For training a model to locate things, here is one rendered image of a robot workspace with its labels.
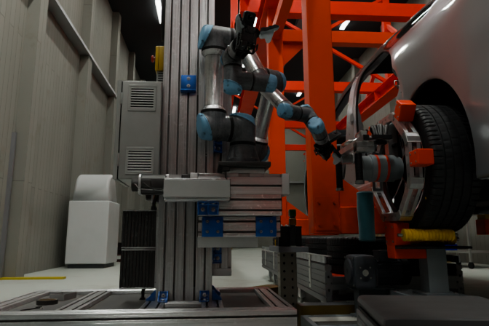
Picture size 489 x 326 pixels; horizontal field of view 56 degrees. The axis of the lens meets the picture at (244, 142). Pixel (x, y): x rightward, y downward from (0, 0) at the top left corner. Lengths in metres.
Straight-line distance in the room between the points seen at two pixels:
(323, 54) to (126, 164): 1.48
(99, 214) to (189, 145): 6.31
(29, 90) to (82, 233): 2.76
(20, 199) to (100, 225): 2.05
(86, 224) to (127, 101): 6.36
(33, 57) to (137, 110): 5.05
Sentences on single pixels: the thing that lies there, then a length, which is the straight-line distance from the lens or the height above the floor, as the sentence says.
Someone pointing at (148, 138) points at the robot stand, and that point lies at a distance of 2.16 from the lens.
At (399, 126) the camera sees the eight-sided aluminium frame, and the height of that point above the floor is 1.03.
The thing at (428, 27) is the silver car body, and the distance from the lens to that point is 2.66.
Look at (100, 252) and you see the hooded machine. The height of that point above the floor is 0.26.
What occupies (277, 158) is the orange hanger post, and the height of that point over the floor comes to 1.30.
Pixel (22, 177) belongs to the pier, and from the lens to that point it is 6.76.
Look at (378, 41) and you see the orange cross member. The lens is 5.42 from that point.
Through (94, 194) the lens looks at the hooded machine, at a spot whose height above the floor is 1.25.
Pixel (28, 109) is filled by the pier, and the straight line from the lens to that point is 6.93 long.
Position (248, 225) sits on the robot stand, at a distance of 2.00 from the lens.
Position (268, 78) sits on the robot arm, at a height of 1.13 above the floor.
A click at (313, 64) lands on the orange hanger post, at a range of 2.96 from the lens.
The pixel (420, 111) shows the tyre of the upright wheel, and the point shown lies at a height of 1.09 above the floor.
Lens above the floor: 0.50
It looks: 12 degrees up
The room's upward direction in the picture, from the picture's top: straight up
